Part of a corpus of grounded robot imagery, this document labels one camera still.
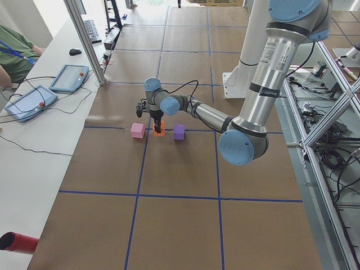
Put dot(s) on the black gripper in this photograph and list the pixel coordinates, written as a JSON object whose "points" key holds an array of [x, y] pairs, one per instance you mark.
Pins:
{"points": [[156, 115]]}

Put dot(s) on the orange foam cube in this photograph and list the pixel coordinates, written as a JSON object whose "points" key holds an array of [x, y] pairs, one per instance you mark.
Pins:
{"points": [[158, 129]]}

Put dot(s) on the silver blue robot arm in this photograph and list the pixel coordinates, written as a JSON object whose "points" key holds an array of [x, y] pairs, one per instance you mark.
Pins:
{"points": [[275, 31]]}

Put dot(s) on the pink foam cube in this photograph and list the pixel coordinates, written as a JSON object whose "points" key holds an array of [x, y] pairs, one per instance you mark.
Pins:
{"points": [[137, 130]]}

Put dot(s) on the purple foam cube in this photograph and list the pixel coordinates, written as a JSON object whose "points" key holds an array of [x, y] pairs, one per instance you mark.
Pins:
{"points": [[179, 132]]}

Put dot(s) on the brown paper table cover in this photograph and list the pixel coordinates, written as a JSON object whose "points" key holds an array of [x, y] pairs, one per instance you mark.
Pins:
{"points": [[160, 203]]}

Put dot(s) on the far blue teach pendant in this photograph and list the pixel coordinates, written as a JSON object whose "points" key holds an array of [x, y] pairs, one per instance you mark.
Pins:
{"points": [[69, 78]]}

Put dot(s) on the blue teach pendant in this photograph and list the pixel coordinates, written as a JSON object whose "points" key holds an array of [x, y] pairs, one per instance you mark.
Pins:
{"points": [[31, 103], [69, 78]]}

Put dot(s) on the black computer mouse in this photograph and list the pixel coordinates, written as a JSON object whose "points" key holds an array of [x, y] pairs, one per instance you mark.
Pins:
{"points": [[74, 52]]}

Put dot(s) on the black keyboard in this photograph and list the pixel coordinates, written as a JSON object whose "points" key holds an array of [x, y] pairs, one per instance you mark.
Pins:
{"points": [[92, 32]]}

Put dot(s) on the near blue teach pendant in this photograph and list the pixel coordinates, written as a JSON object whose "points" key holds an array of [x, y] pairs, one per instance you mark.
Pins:
{"points": [[31, 103]]}

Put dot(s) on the person in green shirt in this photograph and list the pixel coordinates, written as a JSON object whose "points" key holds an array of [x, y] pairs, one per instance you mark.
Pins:
{"points": [[18, 56]]}

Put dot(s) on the red cylinder tube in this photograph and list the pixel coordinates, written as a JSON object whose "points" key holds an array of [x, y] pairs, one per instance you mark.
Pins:
{"points": [[16, 242]]}

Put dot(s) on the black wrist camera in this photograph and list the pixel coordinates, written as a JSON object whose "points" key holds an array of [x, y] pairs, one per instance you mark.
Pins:
{"points": [[142, 107]]}

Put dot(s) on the aluminium frame post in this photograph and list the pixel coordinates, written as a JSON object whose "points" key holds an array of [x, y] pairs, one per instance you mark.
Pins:
{"points": [[76, 18]]}

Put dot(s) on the aluminium side frame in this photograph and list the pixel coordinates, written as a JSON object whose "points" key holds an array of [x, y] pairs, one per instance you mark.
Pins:
{"points": [[319, 111]]}

